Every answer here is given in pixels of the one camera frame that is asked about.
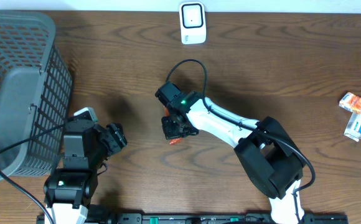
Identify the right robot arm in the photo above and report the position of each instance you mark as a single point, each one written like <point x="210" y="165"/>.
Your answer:
<point x="269" y="157"/>

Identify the white barcode scanner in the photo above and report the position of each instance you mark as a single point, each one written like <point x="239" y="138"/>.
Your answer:
<point x="192" y="23"/>

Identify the orange juice carton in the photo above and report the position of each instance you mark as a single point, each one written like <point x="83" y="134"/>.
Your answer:
<point x="351" y="103"/>

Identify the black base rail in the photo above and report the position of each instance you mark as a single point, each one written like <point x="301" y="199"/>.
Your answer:
<point x="99" y="215"/>

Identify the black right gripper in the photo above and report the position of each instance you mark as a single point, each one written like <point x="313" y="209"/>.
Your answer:
<point x="168" y="132"/>

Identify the red chocolate bar wrapper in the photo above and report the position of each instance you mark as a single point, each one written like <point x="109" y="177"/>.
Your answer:
<point x="176" y="140"/>

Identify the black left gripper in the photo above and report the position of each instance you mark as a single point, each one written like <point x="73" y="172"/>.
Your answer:
<point x="114" y="138"/>

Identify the white Panadol box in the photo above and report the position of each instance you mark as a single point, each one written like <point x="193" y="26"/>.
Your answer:
<point x="353" y="129"/>

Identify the grey plastic shopping basket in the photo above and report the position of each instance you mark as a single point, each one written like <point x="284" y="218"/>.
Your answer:
<point x="35" y="92"/>

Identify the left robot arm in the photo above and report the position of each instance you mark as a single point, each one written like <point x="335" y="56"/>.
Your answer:
<point x="68" y="190"/>

